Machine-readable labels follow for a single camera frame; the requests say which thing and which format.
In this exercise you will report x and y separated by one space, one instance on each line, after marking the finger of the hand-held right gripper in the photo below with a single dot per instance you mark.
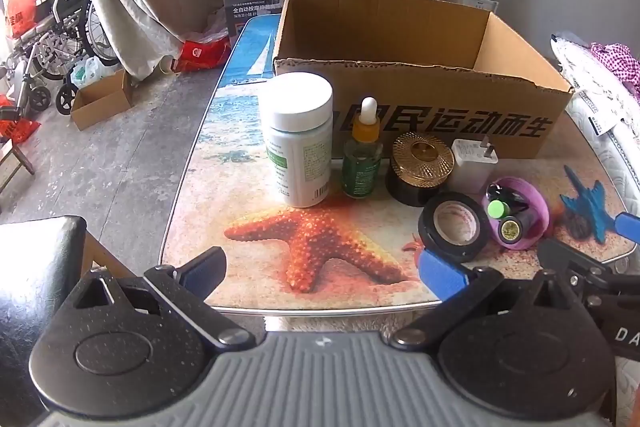
627 225
565 256

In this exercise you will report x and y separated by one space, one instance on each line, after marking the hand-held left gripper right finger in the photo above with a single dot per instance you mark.
442 274

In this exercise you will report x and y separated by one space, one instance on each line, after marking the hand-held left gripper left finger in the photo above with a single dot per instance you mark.
205 264

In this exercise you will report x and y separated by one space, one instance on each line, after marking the black tape roll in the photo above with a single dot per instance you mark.
427 234

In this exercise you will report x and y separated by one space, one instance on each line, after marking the pink plastic bowl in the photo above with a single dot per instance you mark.
537 207

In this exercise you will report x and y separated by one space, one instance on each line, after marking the small green-capped tube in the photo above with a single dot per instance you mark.
496 209

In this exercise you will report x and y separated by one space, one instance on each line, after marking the white charger plug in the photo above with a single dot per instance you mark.
470 167

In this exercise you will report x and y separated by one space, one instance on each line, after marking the green dropper bottle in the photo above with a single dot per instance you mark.
361 167

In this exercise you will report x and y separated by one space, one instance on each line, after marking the white supplement bottle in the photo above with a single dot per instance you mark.
295 147

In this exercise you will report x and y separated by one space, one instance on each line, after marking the large brown cardboard box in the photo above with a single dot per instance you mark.
400 79

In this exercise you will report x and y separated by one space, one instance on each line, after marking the pink checked cloth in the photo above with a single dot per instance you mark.
617 62

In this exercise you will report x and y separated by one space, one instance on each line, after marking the small open cardboard box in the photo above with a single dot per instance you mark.
100 102

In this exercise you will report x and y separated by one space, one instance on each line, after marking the red plastic bag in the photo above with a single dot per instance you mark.
202 54

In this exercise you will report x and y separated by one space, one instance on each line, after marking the white plastic bag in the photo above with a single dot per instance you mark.
92 72

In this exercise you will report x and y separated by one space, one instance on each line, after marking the wheelchair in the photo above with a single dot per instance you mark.
65 7

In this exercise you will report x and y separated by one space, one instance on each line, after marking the orange plastic bag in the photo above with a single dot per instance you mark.
17 7

